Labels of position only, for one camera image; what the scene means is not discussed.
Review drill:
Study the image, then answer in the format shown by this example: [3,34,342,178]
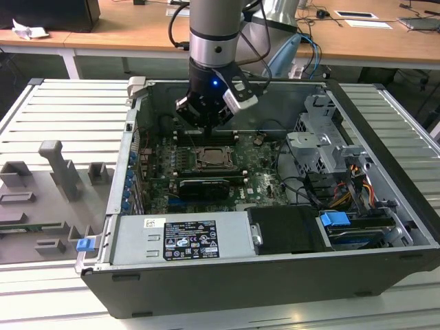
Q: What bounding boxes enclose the metal CPU socket cover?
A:
[195,146,234,169]

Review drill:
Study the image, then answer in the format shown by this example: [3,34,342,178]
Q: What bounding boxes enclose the grey parts rack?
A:
[0,140,116,265]

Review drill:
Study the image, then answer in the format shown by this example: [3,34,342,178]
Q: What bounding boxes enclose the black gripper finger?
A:
[175,96,210,138]
[208,106,235,137]

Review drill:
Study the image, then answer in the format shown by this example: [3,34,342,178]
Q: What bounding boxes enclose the white paper sheet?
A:
[345,19,395,30]

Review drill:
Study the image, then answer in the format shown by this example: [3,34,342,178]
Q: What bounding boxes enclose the dark grey PC case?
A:
[79,78,440,320]

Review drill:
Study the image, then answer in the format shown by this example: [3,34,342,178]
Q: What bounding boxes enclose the black monitor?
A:
[0,0,101,34]

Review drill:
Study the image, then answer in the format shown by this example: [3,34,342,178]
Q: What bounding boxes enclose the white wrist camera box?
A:
[221,78,259,113]

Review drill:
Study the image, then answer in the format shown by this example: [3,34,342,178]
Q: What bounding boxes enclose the hard disk in blue carrier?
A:
[318,211,396,250]

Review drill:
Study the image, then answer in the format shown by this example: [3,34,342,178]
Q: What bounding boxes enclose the green motherboard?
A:
[144,132,293,214]

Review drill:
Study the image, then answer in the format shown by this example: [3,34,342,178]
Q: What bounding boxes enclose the black graphics card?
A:
[149,175,230,201]

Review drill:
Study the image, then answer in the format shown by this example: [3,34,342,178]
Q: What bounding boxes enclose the metal wire locking lever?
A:
[187,129,200,155]

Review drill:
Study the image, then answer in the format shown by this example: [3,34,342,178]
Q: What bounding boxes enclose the green RAM stick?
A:
[0,222,65,232]

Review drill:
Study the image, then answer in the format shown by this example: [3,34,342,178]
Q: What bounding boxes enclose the wooden desk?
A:
[65,0,440,69]
[0,6,104,80]

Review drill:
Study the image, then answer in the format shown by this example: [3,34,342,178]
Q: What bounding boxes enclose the grey laptop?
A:
[398,15,440,34]

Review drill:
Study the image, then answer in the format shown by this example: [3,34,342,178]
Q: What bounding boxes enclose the blue cable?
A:
[302,34,322,80]

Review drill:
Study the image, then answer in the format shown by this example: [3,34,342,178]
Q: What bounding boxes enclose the grey metal drive cage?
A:
[285,94,372,176]

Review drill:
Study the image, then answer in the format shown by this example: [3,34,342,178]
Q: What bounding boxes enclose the grey power supply unit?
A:
[109,211,257,265]

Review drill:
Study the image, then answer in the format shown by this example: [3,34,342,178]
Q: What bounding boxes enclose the crumpled white paper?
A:
[12,19,49,41]

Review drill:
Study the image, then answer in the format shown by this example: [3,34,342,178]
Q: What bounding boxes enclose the white plastic holder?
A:
[287,63,307,79]

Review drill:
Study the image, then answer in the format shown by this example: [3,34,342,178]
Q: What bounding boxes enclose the yellow red power wires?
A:
[350,164,376,207]

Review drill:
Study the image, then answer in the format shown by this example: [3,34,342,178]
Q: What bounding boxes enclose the grey case handle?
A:
[126,76,149,100]

